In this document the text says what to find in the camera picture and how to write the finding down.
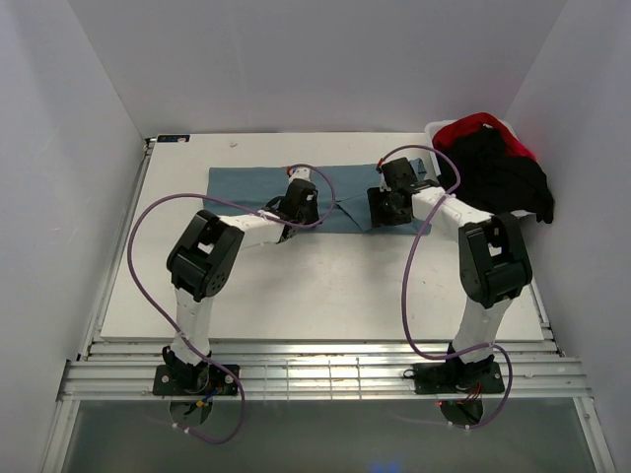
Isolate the blue t shirt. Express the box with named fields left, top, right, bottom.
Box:
left=207, top=165, right=422, bottom=236

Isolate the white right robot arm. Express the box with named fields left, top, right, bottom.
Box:
left=367, top=158, right=532, bottom=396

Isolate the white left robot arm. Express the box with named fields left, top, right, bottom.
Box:
left=161, top=177, right=319, bottom=394

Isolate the red t shirt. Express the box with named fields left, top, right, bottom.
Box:
left=428, top=112, right=536, bottom=161

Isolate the white perforated plastic basket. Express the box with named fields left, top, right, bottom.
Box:
left=424, top=120, right=531, bottom=219

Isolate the black t shirt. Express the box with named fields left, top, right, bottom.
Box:
left=433, top=126, right=554, bottom=224

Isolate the blue label sticker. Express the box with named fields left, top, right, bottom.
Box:
left=156, top=134, right=190, bottom=143

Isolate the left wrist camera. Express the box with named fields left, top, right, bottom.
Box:
left=286, top=166, right=313, bottom=183

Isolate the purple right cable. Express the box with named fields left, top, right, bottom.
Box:
left=377, top=145, right=514, bottom=431

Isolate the purple cable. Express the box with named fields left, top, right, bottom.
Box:
left=126, top=163, right=337, bottom=444
left=377, top=145, right=514, bottom=431

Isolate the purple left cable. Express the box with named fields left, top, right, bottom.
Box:
left=126, top=163, right=337, bottom=444

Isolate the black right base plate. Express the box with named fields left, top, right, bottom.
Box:
left=402, top=362, right=505, bottom=394

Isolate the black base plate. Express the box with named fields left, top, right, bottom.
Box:
left=152, top=364, right=240, bottom=397
left=402, top=362, right=505, bottom=394

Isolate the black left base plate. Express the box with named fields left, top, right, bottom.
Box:
left=152, top=364, right=240, bottom=397

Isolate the aluminium frame rail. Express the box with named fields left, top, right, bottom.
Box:
left=41, top=328, right=615, bottom=472

